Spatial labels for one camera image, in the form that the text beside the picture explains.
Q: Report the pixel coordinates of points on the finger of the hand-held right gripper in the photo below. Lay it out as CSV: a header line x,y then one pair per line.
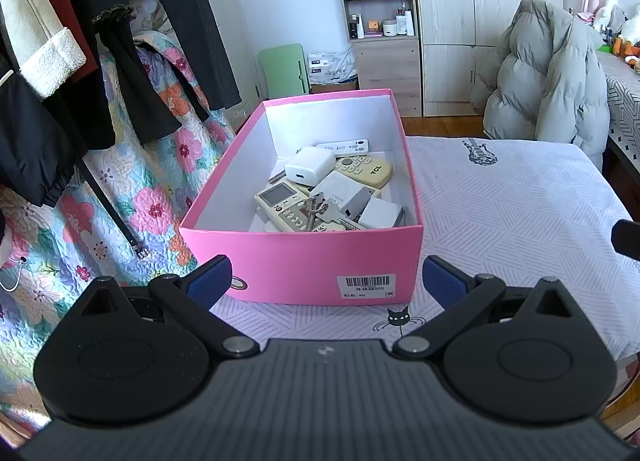
x,y
627,239

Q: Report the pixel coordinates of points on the white tissue packs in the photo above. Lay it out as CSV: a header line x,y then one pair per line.
x,y
330,66

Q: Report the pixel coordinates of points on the cardboard box with label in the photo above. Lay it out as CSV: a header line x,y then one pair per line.
x,y
334,86

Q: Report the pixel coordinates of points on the white jar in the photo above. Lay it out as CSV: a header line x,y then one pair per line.
x,y
389,28

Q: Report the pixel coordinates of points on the floral quilt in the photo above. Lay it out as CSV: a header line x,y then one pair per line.
x,y
140,221

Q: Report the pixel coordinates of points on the white charger block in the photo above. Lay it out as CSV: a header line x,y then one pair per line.
x,y
307,166
377,213
340,188

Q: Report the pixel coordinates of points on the cream remote with pink buttons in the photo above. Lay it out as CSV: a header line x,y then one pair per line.
x,y
275,196

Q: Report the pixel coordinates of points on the white door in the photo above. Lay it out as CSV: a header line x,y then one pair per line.
x,y
245,16

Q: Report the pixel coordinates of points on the silver keys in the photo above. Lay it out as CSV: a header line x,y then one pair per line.
x,y
327,213

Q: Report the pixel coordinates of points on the black belt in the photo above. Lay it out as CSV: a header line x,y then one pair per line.
x,y
112,211

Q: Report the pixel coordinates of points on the cream fleece coat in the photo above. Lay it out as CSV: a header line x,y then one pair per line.
x,y
35,31

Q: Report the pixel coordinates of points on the red hanging garment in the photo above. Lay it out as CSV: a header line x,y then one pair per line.
x,y
70,16

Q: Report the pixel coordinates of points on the pink cardboard box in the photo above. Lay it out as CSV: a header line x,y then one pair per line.
x,y
300,261

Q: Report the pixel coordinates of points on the black jacket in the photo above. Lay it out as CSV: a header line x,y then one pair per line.
x,y
35,141

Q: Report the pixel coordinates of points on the light wooden wardrobe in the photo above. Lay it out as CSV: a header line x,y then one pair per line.
x,y
470,41

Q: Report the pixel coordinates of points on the grey puffer jacket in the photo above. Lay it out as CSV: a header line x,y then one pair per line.
x,y
545,86

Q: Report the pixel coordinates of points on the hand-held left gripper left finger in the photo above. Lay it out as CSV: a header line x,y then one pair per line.
x,y
212,278

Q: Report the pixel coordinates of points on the small orange box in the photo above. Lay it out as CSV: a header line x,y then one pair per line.
x,y
373,26

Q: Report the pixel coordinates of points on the wooden bookshelf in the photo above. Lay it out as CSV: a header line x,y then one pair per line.
x,y
385,71

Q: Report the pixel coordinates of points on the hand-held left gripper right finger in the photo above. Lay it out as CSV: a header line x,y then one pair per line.
x,y
442,278

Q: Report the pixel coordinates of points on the geometric patterned desk cloth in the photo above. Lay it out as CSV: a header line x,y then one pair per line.
x,y
625,116

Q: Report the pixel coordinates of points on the beige air conditioner remote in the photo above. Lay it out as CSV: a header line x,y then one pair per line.
x,y
372,172

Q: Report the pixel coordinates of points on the black ruffle-cuff garment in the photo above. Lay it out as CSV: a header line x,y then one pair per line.
x,y
135,91

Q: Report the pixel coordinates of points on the green folding table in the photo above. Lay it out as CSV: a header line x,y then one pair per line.
x,y
282,71

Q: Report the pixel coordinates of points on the small white remote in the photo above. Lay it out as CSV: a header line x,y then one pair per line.
x,y
345,147

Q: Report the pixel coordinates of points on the black bottle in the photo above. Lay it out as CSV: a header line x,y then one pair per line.
x,y
354,28

